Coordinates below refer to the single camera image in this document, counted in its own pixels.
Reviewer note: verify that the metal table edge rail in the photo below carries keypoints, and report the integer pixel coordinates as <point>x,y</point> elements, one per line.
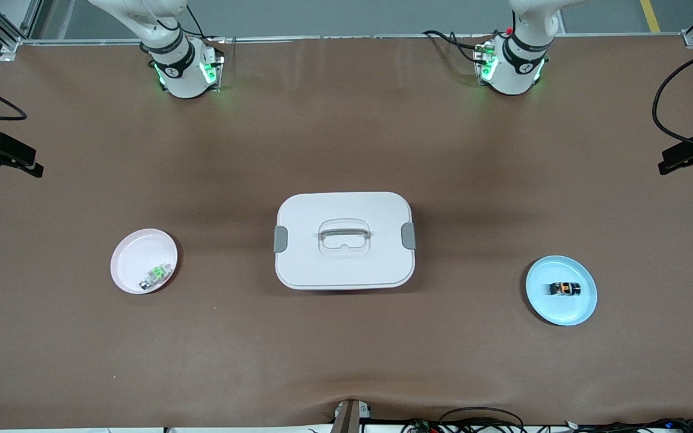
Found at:
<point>352,38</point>

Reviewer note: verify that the light blue round plate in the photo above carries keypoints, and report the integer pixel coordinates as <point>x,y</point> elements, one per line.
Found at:
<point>563,313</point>

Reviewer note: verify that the grey camera stand post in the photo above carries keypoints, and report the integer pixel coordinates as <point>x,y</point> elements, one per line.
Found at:
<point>349,418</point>

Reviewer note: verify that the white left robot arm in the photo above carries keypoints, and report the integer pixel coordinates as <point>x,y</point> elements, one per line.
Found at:
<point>515,72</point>

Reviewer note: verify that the white lidded storage box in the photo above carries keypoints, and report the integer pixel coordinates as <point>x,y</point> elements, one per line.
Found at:
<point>370,264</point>

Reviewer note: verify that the pink round plate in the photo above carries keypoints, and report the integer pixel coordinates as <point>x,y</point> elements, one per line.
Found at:
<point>142,252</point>

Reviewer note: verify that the green and silver switch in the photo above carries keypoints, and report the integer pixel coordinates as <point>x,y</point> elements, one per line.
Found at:
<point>155,275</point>

